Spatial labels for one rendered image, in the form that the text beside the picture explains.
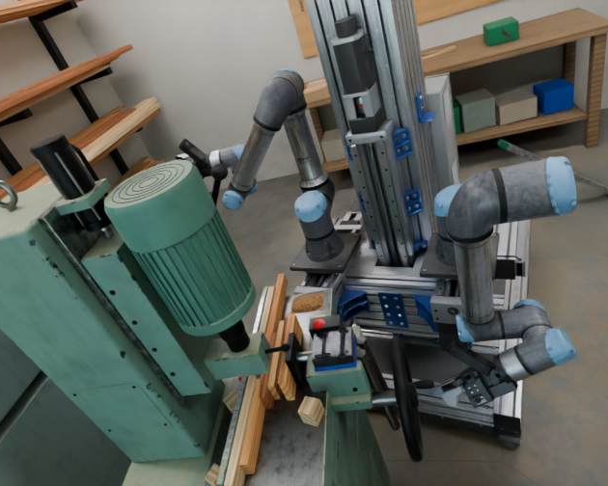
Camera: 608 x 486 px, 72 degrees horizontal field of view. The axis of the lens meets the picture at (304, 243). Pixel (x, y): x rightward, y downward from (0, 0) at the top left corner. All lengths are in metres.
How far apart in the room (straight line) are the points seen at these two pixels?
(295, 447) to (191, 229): 0.53
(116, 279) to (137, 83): 3.83
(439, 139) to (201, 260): 1.15
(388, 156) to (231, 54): 2.93
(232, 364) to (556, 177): 0.78
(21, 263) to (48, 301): 0.09
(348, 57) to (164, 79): 3.30
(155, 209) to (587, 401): 1.83
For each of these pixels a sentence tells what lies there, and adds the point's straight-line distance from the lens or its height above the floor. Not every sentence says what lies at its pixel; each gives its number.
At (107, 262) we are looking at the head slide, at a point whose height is 1.40.
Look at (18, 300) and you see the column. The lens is 0.96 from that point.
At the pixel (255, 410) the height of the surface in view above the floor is 0.94.
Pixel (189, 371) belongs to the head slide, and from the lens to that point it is 1.01.
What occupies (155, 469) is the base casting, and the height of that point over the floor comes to 0.80.
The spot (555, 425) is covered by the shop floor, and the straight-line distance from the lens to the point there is 2.05.
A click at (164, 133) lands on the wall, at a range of 4.68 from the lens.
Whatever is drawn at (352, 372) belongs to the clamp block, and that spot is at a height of 0.95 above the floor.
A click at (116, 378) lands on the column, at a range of 1.04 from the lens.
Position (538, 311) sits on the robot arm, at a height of 0.87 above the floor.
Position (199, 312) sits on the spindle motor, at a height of 1.26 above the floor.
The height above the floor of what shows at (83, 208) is 1.50.
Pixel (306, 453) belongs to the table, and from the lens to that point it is 1.00.
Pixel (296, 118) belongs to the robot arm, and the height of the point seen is 1.31.
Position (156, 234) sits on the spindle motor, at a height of 1.44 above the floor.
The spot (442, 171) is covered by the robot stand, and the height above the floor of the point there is 0.92.
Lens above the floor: 1.74
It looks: 32 degrees down
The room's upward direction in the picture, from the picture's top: 20 degrees counter-clockwise
